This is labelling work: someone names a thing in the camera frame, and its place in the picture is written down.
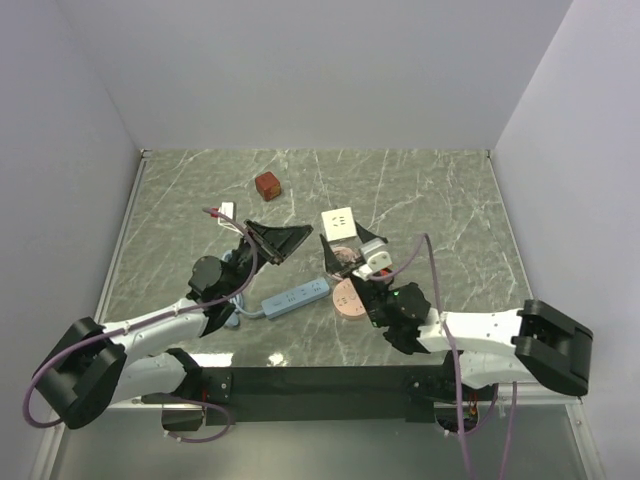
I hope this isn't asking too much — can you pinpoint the white square socket adapter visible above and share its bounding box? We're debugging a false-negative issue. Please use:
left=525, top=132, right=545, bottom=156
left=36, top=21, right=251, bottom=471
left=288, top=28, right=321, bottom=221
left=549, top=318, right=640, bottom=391
left=321, top=207, right=357, bottom=242

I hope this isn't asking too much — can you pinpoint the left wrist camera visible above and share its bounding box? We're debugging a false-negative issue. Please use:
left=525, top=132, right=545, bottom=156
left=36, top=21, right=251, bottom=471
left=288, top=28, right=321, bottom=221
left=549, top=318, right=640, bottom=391
left=202, top=201, right=240, bottom=234

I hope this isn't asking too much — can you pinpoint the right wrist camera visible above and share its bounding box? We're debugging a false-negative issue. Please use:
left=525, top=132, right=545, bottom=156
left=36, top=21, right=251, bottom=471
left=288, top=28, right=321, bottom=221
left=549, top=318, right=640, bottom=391
left=353, top=238, right=392, bottom=280

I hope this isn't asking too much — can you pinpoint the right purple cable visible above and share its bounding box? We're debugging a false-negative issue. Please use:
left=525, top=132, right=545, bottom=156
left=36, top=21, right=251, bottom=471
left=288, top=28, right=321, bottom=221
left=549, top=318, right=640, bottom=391
left=384, top=232, right=518, bottom=480

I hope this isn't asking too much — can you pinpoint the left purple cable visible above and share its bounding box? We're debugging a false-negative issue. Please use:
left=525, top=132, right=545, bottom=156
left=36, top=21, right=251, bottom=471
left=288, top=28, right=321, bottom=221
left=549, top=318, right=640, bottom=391
left=21, top=209, right=261, bottom=445

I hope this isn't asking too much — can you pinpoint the black base beam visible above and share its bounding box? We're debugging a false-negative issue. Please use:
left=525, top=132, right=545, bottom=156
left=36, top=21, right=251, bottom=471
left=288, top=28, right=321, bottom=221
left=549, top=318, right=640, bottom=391
left=185, top=365, right=455, bottom=423

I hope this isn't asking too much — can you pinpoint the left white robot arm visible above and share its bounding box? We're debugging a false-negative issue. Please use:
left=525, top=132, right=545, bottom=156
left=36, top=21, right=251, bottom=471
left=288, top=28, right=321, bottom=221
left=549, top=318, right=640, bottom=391
left=27, top=220, right=313, bottom=429

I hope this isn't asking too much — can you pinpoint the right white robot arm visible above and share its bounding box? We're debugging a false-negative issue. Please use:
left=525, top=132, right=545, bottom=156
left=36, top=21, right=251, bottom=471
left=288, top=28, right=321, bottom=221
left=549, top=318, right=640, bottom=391
left=320, top=225, right=594, bottom=399

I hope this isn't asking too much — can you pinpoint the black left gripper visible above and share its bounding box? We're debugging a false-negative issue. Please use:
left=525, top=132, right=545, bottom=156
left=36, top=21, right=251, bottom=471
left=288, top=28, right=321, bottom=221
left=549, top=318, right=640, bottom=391
left=223, top=219, right=313, bottom=298

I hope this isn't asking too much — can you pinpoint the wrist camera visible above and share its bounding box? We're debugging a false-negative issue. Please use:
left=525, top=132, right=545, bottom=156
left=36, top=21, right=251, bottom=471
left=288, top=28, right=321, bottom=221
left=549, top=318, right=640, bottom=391
left=202, top=201, right=240, bottom=234
left=353, top=238, right=392, bottom=280

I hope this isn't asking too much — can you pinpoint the dark red cube adapter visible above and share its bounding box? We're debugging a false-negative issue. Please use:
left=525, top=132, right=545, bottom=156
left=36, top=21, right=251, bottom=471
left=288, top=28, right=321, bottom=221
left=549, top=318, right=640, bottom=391
left=255, top=171, right=282, bottom=202

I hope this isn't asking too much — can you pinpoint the pink round power strip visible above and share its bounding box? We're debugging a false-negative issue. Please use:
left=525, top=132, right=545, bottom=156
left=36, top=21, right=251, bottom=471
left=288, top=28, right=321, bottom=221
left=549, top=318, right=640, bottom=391
left=332, top=279, right=366, bottom=320

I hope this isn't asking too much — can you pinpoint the purple cable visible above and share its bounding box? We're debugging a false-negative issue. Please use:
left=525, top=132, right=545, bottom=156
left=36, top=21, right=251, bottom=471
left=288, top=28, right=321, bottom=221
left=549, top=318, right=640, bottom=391
left=21, top=209, right=261, bottom=445
left=384, top=232, right=518, bottom=480

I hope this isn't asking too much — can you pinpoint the blue power strip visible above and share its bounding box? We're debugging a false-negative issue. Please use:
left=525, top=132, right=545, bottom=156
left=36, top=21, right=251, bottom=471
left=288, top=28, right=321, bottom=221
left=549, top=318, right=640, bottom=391
left=261, top=278, right=331, bottom=320

